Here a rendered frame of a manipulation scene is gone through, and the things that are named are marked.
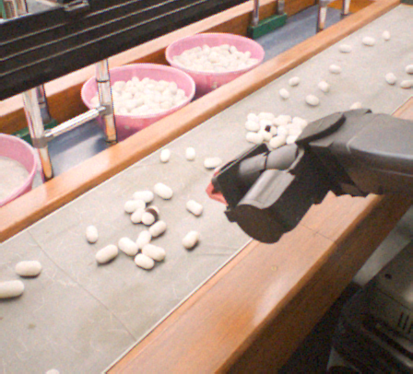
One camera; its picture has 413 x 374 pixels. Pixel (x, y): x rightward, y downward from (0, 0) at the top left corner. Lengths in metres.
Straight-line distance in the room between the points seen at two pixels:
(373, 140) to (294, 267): 0.34
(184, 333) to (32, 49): 0.39
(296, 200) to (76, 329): 0.36
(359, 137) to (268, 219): 0.12
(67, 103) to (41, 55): 0.64
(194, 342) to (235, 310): 0.07
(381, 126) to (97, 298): 0.47
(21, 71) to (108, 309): 0.34
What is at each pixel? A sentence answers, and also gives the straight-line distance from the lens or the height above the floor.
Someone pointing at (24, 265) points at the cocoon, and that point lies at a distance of 0.80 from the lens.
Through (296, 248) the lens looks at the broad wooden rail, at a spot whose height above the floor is 0.76.
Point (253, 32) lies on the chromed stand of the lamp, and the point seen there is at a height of 0.70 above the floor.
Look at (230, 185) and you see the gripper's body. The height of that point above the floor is 0.93.
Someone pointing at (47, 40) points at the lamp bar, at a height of 1.08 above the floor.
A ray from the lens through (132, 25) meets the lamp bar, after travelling 0.71.
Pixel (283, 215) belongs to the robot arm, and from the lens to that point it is 0.50.
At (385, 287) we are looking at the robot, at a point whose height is 0.47.
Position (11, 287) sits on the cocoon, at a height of 0.76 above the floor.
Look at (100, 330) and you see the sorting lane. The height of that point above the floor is 0.74.
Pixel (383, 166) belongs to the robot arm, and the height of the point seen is 1.07.
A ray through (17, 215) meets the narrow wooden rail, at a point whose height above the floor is 0.76.
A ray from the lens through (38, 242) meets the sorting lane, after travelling 0.86.
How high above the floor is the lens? 1.31
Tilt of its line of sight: 36 degrees down
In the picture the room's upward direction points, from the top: straight up
